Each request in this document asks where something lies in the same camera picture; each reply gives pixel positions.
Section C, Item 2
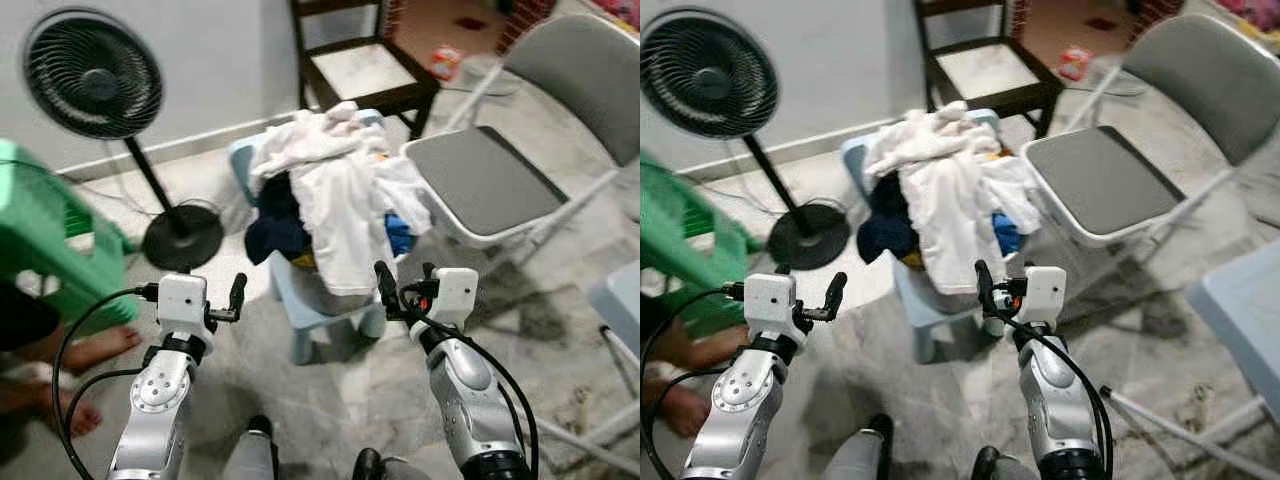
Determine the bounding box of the grey white folding chair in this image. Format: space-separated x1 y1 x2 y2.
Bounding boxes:
1020 12 1280 271
400 12 641 266

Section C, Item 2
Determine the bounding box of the green plastic stool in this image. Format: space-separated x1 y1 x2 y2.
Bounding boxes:
640 150 763 341
0 138 141 336

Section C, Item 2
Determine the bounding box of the dark wooden chair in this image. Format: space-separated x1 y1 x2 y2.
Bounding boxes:
290 0 441 141
912 0 1066 139

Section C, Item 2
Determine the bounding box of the black standing fan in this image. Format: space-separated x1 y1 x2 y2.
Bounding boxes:
22 8 226 273
640 8 853 271

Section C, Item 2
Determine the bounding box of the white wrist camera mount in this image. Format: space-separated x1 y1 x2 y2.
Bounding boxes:
745 273 801 341
432 267 480 334
157 273 211 341
1018 265 1068 331

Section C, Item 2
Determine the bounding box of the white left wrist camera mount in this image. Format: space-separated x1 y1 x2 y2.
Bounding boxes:
745 273 801 341
157 273 211 341

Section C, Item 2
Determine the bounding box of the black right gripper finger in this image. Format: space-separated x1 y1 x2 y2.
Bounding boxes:
975 259 999 315
375 261 403 319

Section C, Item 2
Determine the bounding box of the white shirt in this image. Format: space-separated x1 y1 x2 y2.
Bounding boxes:
905 150 1046 296
290 150 436 298

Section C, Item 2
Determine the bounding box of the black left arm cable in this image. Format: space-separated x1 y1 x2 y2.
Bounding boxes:
50 283 161 480
640 283 751 480

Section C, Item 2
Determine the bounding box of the robot left leg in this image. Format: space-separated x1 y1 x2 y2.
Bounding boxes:
825 413 896 480
222 415 281 480

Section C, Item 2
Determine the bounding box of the light blue child chair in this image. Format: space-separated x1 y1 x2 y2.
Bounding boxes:
228 108 421 366
842 108 1041 363

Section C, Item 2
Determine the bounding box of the navy garment on chair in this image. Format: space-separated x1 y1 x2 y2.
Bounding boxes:
243 170 311 266
855 172 916 266

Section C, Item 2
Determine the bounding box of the pale grey folding table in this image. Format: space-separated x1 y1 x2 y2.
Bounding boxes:
1100 240 1280 480
520 265 641 476

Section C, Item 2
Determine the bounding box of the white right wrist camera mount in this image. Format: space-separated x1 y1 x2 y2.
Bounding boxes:
432 267 480 334
1018 265 1068 331

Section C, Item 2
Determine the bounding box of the bright blue garment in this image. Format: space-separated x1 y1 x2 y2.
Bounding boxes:
385 210 416 259
990 210 1026 256

